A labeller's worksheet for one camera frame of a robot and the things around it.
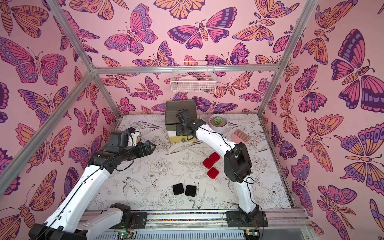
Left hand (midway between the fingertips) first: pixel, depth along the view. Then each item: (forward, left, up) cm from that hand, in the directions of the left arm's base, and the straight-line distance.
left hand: (150, 146), depth 77 cm
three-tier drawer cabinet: (+29, -8, 0) cm, 30 cm away
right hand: (+14, -12, -5) cm, 19 cm away
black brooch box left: (-15, -13, -21) cm, 29 cm away
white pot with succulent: (+25, -38, -10) cm, 47 cm away
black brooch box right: (-15, -20, -21) cm, 33 cm away
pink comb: (+21, -54, -20) cm, 61 cm away
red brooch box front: (-5, -33, -21) cm, 39 cm away
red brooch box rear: (+5, -35, -21) cm, 41 cm away
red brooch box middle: (+1, -31, -21) cm, 37 cm away
